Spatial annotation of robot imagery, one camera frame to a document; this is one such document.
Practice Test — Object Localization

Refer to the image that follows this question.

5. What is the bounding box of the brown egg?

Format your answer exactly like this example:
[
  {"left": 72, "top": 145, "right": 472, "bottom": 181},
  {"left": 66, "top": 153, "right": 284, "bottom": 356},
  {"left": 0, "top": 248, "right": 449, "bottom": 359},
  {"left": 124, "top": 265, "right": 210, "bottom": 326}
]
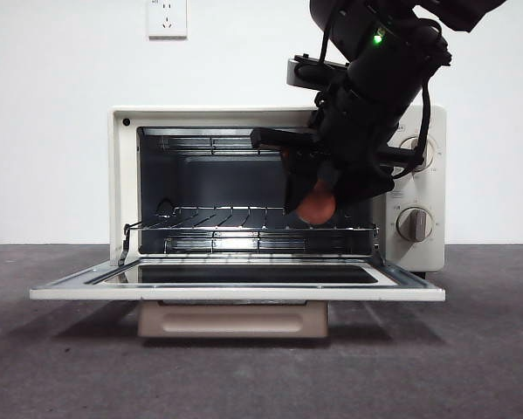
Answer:
[{"left": 296, "top": 181, "right": 336, "bottom": 226}]

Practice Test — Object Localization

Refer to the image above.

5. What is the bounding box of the glass oven door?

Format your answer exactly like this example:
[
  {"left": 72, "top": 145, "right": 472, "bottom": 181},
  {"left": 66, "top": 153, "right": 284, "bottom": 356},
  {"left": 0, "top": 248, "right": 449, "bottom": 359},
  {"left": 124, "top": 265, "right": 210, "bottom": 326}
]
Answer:
[{"left": 29, "top": 255, "right": 446, "bottom": 340}]

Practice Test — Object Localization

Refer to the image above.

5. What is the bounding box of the beige oven door handle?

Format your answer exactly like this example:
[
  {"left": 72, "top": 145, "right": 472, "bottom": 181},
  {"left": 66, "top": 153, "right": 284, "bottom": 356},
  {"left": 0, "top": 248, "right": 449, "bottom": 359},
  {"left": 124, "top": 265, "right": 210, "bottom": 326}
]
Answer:
[{"left": 137, "top": 300, "right": 330, "bottom": 340}]

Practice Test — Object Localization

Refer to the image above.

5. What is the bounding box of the cream temperature knob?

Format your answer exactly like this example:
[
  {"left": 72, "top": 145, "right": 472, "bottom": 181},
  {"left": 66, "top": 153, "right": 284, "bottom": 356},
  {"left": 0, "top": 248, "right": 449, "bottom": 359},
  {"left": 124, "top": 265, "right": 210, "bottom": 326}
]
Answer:
[{"left": 398, "top": 135, "right": 437, "bottom": 172}]

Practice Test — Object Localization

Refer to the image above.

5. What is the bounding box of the cream timer knob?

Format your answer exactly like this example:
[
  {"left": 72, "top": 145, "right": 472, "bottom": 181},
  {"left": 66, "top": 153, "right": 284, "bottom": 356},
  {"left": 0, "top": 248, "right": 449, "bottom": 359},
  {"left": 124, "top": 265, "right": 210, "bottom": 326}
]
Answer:
[{"left": 396, "top": 208, "right": 435, "bottom": 242}]

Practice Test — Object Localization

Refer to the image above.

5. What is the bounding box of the cream Toshiba toaster oven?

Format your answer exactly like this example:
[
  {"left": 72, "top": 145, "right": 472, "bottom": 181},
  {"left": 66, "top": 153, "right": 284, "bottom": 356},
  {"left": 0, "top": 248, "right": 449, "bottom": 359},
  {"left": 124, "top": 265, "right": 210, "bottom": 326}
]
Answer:
[{"left": 107, "top": 104, "right": 447, "bottom": 280}]

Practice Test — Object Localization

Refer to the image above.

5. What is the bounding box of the metal wire oven rack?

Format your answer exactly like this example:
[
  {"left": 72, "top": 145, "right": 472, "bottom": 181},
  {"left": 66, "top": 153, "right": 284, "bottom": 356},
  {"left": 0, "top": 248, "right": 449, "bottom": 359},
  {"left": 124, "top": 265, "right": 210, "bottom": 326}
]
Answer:
[{"left": 123, "top": 205, "right": 379, "bottom": 232}]

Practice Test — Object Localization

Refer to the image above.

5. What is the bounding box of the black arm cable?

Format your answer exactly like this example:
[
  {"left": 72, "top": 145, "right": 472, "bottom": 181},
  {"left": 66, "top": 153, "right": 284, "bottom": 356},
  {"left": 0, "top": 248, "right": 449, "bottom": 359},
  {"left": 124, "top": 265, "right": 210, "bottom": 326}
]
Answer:
[{"left": 391, "top": 17, "right": 453, "bottom": 180}]

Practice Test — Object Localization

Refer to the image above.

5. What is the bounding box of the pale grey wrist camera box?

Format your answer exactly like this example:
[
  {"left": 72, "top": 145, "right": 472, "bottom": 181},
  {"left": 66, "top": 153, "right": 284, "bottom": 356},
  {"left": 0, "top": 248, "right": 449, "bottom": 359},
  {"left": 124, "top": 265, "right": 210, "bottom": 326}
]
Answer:
[{"left": 286, "top": 55, "right": 352, "bottom": 88}]

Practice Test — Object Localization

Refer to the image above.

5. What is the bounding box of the white wall socket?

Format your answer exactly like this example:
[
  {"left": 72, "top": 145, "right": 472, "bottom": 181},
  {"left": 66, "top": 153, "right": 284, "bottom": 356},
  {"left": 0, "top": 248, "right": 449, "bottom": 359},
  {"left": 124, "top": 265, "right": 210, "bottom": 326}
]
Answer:
[{"left": 147, "top": 0, "right": 188, "bottom": 40}]

